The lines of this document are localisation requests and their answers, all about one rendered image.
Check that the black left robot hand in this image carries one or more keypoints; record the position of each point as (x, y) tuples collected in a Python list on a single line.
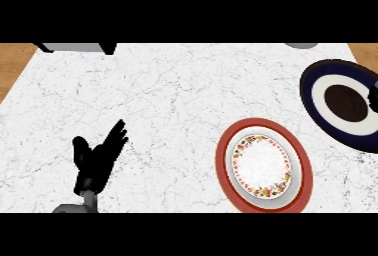
[(96, 160)]

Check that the dark brown cupcake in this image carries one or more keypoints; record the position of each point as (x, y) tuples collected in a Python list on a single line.
[(346, 102)]

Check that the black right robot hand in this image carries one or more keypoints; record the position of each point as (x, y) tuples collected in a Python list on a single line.
[(372, 98)]

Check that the grey black appliance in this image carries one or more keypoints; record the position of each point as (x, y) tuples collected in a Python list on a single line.
[(76, 47)]

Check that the dark blue white plate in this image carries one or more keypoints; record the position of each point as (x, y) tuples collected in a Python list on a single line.
[(319, 100)]

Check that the grey round object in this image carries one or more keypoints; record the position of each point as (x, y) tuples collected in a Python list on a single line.
[(301, 45)]

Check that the red rimmed floral plate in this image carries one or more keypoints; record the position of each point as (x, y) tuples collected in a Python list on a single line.
[(263, 165)]

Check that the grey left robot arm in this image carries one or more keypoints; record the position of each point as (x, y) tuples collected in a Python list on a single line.
[(87, 201)]

